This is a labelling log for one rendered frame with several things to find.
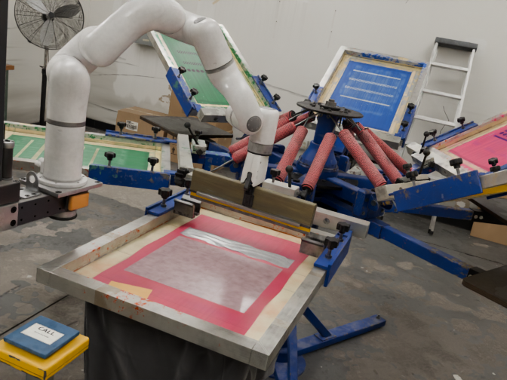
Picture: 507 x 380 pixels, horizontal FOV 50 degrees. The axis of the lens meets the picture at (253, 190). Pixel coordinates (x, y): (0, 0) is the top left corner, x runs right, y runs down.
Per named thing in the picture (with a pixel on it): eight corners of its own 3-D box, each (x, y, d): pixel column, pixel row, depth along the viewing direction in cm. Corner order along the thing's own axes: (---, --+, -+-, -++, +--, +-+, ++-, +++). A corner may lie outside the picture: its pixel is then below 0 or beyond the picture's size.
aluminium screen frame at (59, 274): (265, 371, 110) (268, 355, 109) (35, 281, 128) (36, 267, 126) (345, 248, 181) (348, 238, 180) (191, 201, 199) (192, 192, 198)
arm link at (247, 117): (200, 68, 152) (229, 131, 162) (216, 75, 141) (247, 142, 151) (225, 53, 153) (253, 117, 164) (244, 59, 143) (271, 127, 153)
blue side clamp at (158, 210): (156, 231, 171) (159, 211, 169) (142, 227, 172) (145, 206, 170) (199, 208, 198) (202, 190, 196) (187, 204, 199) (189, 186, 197)
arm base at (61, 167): (16, 174, 140) (19, 116, 136) (54, 167, 151) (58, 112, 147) (61, 191, 134) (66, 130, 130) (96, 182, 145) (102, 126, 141)
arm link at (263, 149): (256, 136, 169) (253, 145, 170) (245, 140, 161) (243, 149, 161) (278, 142, 167) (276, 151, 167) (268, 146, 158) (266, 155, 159)
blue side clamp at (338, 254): (326, 287, 154) (331, 265, 152) (309, 282, 155) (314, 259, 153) (347, 253, 181) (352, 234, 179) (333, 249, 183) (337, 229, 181)
